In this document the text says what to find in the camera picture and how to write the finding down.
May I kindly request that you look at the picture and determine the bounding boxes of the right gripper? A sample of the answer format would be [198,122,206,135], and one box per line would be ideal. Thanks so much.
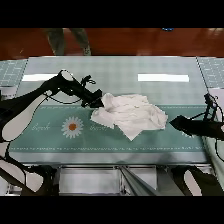
[169,114,205,137]

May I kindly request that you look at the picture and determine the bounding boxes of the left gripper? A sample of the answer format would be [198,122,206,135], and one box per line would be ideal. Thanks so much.
[76,86,105,109]

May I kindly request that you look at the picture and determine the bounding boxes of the white shirt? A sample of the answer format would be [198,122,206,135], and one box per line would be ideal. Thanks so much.
[89,92,169,142]

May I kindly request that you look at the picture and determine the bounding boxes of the person's legs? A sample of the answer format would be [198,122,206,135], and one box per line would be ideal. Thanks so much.
[44,28,92,57]

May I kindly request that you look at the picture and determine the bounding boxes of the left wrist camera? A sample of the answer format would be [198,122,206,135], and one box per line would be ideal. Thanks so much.
[80,75,98,87]

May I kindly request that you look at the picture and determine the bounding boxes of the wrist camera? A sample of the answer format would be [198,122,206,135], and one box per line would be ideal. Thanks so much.
[80,75,98,87]
[203,92,218,122]

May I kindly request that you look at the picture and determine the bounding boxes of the black cable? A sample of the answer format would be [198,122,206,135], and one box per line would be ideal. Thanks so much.
[43,91,84,105]

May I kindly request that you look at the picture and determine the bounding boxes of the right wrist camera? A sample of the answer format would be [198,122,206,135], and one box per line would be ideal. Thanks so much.
[203,92,218,122]

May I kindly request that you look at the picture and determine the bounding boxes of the silver frame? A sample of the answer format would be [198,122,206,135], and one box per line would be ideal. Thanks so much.
[0,162,216,197]

